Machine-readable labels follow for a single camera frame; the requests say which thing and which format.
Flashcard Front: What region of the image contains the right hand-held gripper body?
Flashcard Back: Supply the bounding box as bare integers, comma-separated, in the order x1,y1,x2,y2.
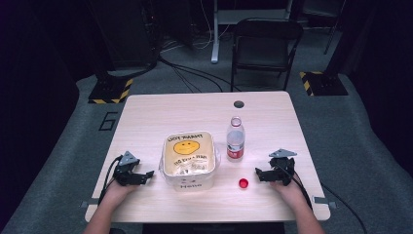
268,148,298,187

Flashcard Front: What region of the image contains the person's left hand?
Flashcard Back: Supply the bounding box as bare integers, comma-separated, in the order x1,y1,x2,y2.
105,179,139,204

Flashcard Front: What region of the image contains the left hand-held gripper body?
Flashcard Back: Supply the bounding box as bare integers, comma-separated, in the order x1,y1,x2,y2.
112,150,144,187

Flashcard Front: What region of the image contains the person's right hand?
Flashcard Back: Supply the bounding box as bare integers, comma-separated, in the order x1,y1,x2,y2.
269,176,308,206

